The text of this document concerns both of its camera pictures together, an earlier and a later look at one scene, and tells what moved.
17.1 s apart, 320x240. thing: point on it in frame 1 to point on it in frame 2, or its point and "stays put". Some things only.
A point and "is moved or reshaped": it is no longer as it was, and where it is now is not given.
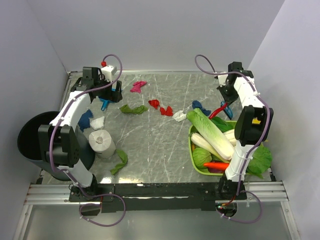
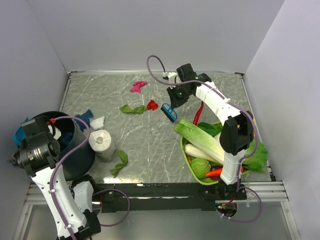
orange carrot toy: x=223 y=166 to x=219 y=172
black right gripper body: x=227 y=88 to x=179 y=94
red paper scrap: x=155 y=103 is moved or reshaped
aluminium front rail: x=273 y=193 stays put
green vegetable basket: x=201 y=172 to x=184 y=154
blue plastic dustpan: x=105 y=102 to x=20 y=134
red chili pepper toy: x=218 y=109 to x=196 y=117
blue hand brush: x=227 y=110 is moved or reshaped
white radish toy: x=198 y=139 to x=194 y=151
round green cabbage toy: x=200 y=156 to x=200 y=167
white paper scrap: x=179 y=116 is moved or reshaped
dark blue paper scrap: x=196 y=104 is moved or reshaped
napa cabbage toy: x=212 y=136 to x=205 y=140
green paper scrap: x=138 y=110 stays put
